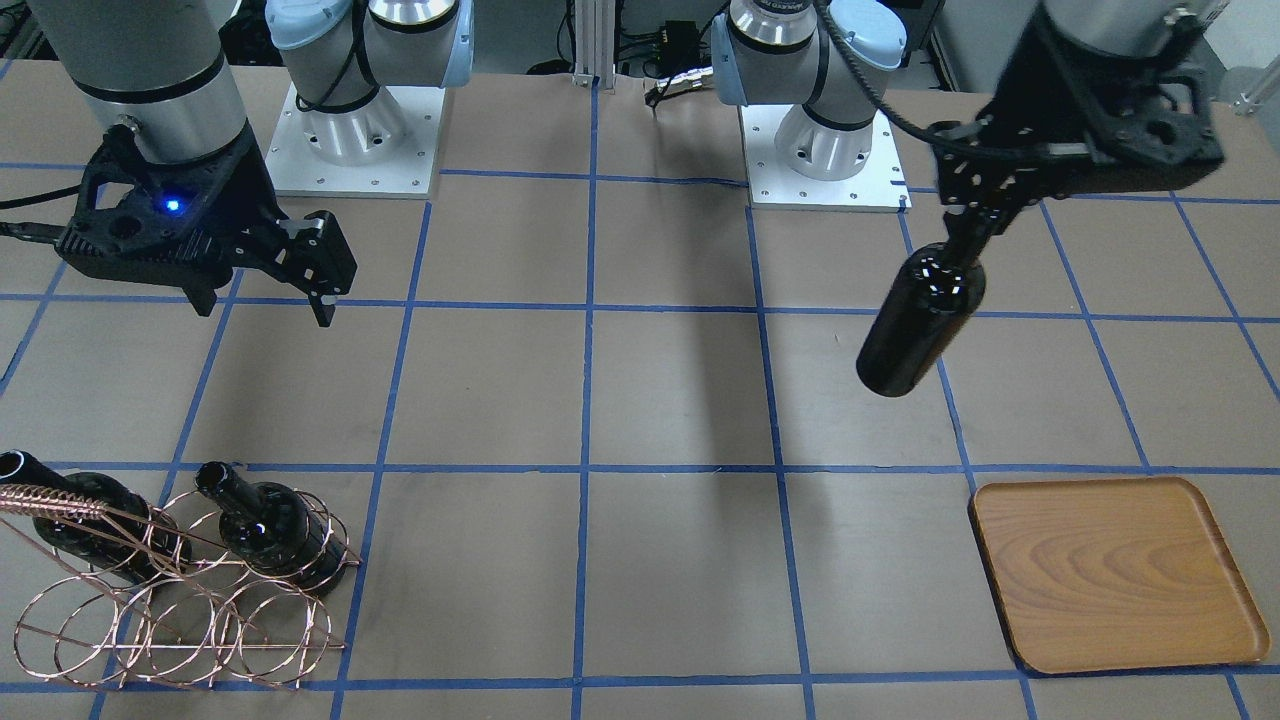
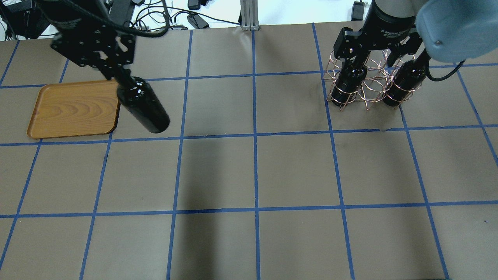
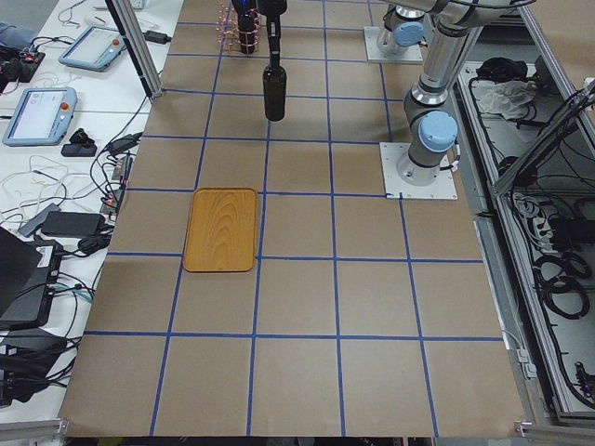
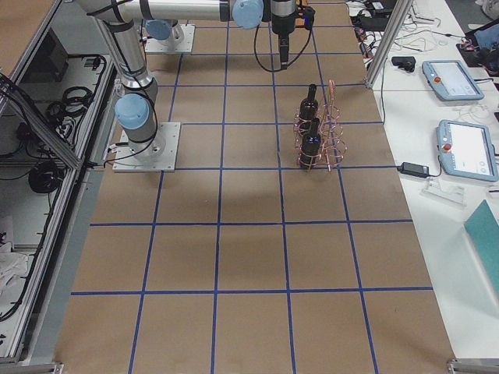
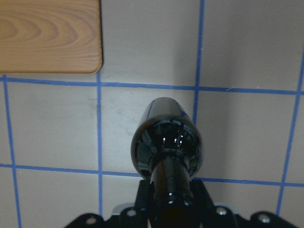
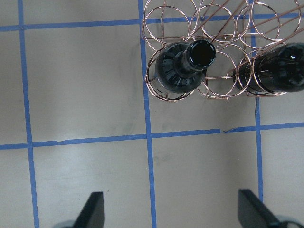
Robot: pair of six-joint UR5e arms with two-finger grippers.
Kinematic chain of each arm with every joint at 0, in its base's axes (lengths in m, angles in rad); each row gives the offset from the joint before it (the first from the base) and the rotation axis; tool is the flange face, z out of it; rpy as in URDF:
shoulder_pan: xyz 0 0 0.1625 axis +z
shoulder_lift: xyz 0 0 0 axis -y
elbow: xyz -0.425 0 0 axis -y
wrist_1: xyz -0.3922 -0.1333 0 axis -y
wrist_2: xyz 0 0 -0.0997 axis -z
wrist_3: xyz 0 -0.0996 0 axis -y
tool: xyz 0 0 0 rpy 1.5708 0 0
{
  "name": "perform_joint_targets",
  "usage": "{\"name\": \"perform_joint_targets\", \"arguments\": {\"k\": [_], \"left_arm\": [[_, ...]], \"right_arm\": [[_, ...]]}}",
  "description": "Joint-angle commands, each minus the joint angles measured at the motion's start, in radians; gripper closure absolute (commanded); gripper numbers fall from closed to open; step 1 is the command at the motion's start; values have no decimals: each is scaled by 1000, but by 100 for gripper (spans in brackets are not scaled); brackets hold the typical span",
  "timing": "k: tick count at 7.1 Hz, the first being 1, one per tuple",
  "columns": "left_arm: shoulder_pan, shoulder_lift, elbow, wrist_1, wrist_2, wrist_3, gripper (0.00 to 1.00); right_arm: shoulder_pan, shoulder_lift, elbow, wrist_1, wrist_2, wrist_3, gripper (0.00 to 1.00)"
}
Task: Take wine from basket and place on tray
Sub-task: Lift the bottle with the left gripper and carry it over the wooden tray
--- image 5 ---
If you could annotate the dark wine bottle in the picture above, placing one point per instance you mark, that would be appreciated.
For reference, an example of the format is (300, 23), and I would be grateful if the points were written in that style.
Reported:
(167, 150)

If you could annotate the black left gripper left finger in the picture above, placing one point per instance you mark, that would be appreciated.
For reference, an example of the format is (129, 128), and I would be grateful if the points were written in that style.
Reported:
(142, 196)

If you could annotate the wooden tray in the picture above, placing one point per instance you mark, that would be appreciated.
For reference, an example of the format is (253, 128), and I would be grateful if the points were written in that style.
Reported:
(51, 37)

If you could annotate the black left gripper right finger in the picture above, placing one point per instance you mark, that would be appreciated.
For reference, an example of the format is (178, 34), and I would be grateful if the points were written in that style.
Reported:
(202, 199)

